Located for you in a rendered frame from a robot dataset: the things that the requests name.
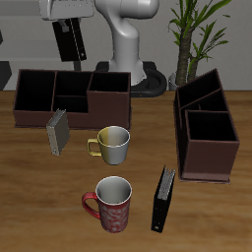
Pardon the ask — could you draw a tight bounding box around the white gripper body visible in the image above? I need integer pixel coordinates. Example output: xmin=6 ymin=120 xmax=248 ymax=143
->
xmin=38 ymin=0 xmax=95 ymax=22

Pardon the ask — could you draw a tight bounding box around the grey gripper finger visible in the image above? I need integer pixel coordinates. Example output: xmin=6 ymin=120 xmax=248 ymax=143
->
xmin=57 ymin=18 xmax=72 ymax=33

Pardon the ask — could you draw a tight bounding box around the dark brown desk caddy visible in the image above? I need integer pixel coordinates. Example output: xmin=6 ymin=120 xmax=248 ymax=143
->
xmin=12 ymin=68 xmax=133 ymax=131
xmin=172 ymin=67 xmax=241 ymax=184

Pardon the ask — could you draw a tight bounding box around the grey book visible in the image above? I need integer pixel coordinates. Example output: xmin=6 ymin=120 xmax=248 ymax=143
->
xmin=45 ymin=108 xmax=72 ymax=158

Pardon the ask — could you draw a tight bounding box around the dark grey background block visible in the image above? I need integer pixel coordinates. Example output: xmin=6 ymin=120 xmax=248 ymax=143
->
xmin=0 ymin=60 xmax=14 ymax=93

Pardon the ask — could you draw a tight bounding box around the green pot plant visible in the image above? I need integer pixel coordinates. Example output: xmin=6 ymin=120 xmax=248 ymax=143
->
xmin=166 ymin=0 xmax=233 ymax=92

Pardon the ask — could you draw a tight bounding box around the yellow and white mug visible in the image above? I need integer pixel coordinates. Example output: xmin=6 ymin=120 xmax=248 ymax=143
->
xmin=86 ymin=125 xmax=132 ymax=166

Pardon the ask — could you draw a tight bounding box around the red patterned mug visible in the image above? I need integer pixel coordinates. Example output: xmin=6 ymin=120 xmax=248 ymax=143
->
xmin=81 ymin=175 xmax=134 ymax=234

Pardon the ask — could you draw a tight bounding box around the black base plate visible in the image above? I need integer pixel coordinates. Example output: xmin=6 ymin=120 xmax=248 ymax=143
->
xmin=94 ymin=60 xmax=168 ymax=98

